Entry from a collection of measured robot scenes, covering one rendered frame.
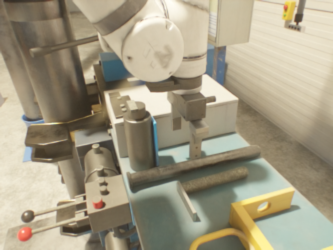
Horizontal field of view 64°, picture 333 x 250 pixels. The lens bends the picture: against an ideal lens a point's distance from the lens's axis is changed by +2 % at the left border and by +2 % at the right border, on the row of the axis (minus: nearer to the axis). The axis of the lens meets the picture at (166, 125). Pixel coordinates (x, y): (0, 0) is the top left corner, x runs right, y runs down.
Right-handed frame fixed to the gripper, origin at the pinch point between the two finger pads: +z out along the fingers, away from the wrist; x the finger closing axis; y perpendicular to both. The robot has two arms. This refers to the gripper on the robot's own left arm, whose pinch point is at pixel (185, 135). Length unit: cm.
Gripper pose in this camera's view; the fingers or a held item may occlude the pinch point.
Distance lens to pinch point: 67.7
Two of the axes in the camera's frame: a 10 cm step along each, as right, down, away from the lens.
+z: 0.2, 8.5, 5.2
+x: -3.1, -4.9, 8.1
